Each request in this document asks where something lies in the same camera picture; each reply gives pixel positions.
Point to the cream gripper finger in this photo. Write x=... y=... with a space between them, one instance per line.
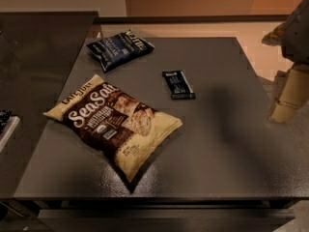
x=290 y=91
x=274 y=37

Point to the dark rxbar blueberry bar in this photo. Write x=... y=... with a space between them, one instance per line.
x=178 y=85

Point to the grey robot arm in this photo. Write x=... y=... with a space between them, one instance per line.
x=295 y=41

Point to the dark blue chips bag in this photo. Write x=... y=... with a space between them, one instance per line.
x=112 y=52

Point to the sea salt chips bag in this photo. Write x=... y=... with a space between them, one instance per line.
x=107 y=119

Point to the white tray at left edge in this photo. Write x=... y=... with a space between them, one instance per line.
x=8 y=131

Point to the dark patterned item on tray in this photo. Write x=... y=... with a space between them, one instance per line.
x=5 y=115

